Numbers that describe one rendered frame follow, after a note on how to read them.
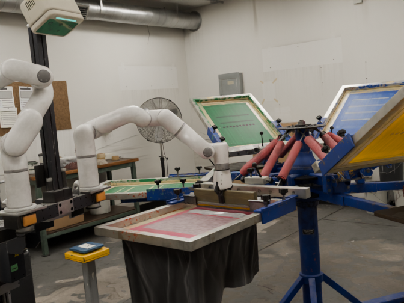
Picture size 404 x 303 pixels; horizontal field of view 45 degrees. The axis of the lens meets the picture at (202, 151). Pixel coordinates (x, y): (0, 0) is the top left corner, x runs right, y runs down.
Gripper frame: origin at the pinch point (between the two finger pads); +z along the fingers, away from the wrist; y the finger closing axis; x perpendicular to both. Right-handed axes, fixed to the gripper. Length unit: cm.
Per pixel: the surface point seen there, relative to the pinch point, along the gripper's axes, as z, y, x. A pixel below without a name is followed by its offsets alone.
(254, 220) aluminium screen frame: 4.5, 16.8, 29.2
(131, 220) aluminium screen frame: 4.1, 40.5, -25.4
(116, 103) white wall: -58, -257, -381
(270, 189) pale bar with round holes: -1.5, -21.9, 13.5
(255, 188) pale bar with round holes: -1.4, -21.9, 4.5
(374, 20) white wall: -132, -413, -73
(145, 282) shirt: 28, 50, -9
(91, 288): 22, 78, -10
